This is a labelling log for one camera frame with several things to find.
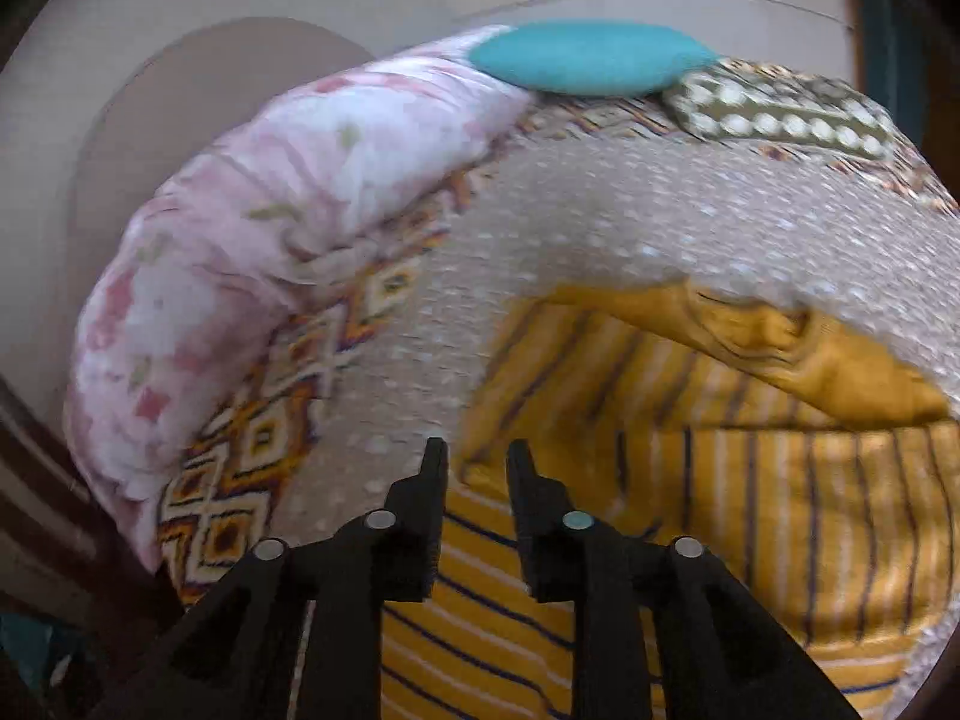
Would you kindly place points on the yellow striped shirt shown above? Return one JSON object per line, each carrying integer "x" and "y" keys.
{"x": 750, "y": 502}

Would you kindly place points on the pink floral duvet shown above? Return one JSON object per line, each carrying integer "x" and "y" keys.
{"x": 225, "y": 225}

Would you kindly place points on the teal pillow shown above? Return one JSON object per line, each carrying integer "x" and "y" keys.
{"x": 592, "y": 60}

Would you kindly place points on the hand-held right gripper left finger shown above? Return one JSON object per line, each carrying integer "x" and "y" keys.
{"x": 433, "y": 481}

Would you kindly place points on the geometric patterned blanket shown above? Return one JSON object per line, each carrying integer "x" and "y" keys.
{"x": 255, "y": 450}

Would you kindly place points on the pale pink rounded headboard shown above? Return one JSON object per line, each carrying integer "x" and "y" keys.
{"x": 187, "y": 90}

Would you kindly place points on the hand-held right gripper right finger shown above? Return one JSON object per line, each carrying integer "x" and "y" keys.
{"x": 523, "y": 481}

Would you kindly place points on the olive patterned bolster pillow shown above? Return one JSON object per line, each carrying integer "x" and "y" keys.
{"x": 780, "y": 116}

